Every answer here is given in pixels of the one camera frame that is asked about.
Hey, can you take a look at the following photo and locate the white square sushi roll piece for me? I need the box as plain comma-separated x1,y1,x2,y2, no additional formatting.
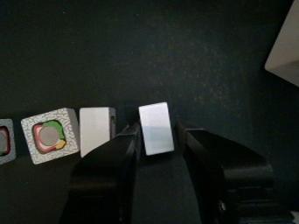
79,106,118,158
138,101,175,157
20,107,82,165

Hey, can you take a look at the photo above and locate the grey block with red picture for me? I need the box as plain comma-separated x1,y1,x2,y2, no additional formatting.
0,118,18,165

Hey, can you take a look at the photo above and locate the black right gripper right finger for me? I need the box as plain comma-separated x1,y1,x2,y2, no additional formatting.
175,121,295,224

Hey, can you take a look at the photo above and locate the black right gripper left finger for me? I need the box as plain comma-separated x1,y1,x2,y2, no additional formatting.
58,122,143,224

